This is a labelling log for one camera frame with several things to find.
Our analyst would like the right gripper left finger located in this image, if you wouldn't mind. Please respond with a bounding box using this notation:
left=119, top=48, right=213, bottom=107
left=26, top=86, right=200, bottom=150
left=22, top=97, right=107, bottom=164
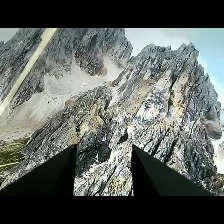
left=0, top=143, right=78, bottom=197

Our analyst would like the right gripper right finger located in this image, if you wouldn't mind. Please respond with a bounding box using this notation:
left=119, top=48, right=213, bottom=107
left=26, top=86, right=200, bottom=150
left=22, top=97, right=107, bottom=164
left=131, top=143, right=215, bottom=197

